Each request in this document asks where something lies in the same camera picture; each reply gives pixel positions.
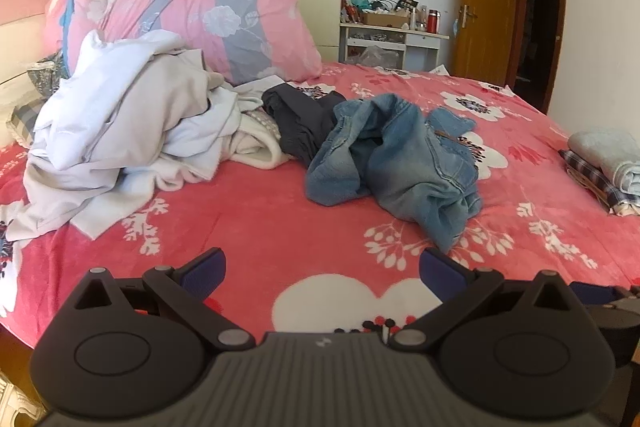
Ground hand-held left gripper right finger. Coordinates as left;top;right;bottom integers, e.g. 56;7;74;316
391;248;571;352

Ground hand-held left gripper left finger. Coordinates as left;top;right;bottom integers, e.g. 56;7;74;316
75;248;254;352

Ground blue denim jeans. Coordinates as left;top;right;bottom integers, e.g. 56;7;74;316
305;93;483;254

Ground pile of white clothes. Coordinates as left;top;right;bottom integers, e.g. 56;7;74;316
10;52;226;239

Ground red floral bed blanket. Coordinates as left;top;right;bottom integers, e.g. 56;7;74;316
0;59;640;348

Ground white sweatshirt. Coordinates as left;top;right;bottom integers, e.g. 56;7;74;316
160;84;243;182

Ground folded plaid garment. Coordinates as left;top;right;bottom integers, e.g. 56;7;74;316
559;149;640;215

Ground dark grey garment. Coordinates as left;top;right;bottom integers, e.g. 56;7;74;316
261;84;348;168

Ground white shirt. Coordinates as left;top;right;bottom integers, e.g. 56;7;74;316
30;29;211;172

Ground clear plastic bag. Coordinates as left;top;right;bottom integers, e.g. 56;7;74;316
357;45;402;69

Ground white desk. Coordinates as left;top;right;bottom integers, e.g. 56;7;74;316
339;23;451;72

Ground checked pillow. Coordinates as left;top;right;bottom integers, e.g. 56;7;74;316
7;99;49;146

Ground dark floral cushion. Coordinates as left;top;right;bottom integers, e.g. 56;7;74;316
27;52;72;98

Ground cardboard box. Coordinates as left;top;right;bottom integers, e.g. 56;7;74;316
362;11;411;28

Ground pink grey floral quilt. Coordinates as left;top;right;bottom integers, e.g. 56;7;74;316
42;0;323;85

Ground pink cream headboard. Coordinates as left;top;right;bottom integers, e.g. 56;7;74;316
0;0;68;142

